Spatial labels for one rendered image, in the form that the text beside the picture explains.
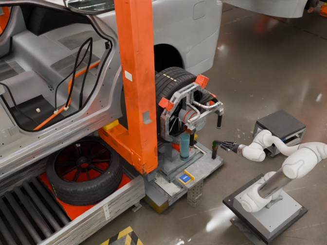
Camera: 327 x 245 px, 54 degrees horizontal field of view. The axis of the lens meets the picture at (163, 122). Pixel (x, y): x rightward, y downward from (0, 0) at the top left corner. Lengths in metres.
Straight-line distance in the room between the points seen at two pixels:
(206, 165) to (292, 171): 1.07
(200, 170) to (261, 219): 0.64
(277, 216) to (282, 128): 1.16
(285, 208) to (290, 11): 3.02
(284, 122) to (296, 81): 1.48
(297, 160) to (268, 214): 0.82
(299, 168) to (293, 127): 1.67
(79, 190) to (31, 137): 0.58
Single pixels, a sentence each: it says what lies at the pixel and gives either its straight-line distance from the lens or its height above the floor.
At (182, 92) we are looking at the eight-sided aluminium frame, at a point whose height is 1.12.
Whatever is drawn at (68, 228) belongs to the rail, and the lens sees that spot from 2.72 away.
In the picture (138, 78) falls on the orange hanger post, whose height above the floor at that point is 1.48.
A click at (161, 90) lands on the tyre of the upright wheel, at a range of 2.61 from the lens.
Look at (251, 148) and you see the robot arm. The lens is 2.59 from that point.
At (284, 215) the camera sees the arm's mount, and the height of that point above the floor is 0.41.
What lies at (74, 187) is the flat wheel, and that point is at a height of 0.50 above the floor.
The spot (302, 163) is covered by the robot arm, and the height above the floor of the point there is 1.21.
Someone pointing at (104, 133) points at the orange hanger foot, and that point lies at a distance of 2.99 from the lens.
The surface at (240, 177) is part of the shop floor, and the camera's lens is 3.49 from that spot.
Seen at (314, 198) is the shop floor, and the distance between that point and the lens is 3.54.
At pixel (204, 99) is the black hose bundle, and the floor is 1.02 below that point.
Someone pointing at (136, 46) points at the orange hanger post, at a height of 1.71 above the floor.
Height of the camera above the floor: 2.62
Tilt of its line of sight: 41 degrees down
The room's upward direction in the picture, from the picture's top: 1 degrees counter-clockwise
